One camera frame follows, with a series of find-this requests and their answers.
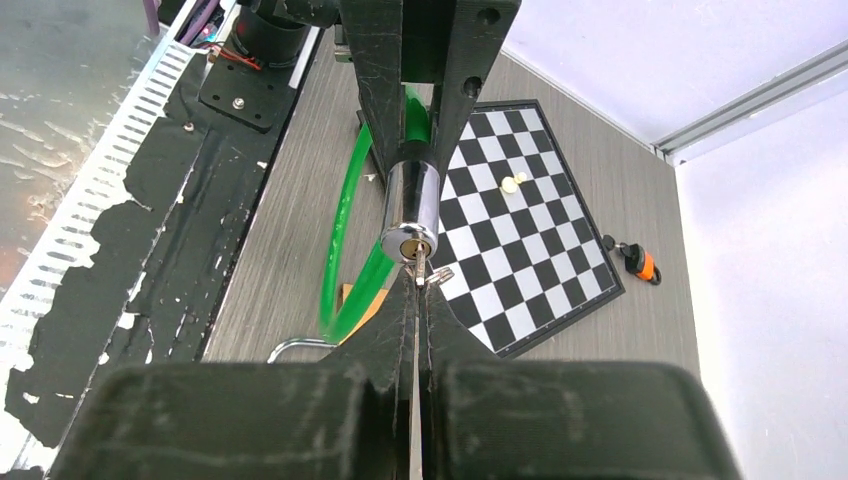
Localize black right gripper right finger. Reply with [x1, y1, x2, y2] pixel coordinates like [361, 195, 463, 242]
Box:
[418, 286, 741, 479]

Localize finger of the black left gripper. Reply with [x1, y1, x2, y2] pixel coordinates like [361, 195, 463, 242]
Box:
[431, 1, 521, 166]
[339, 0, 405, 173]

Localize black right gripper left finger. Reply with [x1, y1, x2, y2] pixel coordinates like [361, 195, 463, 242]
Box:
[50, 273, 414, 479]

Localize silver lock keys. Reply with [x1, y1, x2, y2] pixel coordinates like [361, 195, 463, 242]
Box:
[401, 243, 465, 479]

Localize green cable lock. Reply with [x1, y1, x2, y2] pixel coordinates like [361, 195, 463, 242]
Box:
[319, 86, 441, 344]

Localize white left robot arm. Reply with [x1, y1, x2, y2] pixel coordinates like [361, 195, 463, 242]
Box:
[241, 0, 521, 175]

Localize cream chess pawn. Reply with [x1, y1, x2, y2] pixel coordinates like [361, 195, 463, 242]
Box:
[500, 172, 528, 194]

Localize black white chessboard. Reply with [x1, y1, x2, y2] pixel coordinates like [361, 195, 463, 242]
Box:
[429, 100, 624, 358]

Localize orange black padlock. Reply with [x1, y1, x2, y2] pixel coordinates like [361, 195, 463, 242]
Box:
[601, 235, 662, 285]

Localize aluminium frame rail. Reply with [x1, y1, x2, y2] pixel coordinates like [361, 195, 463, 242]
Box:
[653, 40, 847, 165]

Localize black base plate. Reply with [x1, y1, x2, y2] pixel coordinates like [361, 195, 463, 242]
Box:
[1, 28, 320, 469]

